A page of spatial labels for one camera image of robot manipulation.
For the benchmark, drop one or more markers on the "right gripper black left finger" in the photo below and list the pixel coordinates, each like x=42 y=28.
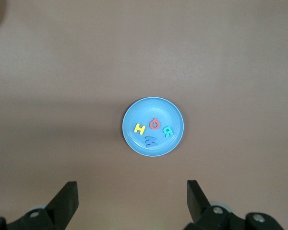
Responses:
x=62 y=206

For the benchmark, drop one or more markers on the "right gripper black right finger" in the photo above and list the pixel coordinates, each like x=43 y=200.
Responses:
x=198 y=206

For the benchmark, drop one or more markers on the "blue foam uppercase M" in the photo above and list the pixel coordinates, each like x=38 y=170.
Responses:
x=150 y=141

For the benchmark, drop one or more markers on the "pink foam letter Q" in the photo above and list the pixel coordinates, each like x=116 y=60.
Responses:
x=150 y=124

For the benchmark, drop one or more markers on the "yellow foam uppercase H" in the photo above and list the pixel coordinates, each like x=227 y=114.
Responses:
x=139 y=129

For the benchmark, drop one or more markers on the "blue plate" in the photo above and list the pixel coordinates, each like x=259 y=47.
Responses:
x=144 y=110

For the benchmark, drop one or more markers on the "brown table cover sheet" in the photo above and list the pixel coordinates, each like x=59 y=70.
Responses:
x=144 y=48

